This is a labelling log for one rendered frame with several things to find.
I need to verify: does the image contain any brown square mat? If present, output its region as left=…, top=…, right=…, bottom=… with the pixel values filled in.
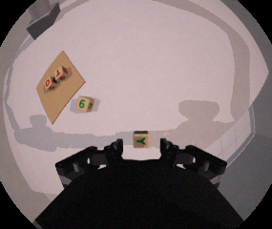
left=36, top=51, right=85, bottom=124

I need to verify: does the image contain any beige letter block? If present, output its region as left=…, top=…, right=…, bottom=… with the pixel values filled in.
left=54, top=66, right=69, bottom=82
left=75, top=95, right=94, bottom=113
left=45, top=76, right=57, bottom=91
left=134, top=131, right=149, bottom=148

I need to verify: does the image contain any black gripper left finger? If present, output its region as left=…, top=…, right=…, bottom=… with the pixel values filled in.
left=55, top=138, right=129, bottom=189

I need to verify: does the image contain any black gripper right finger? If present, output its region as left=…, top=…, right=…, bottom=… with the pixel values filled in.
left=154, top=138, right=227, bottom=188

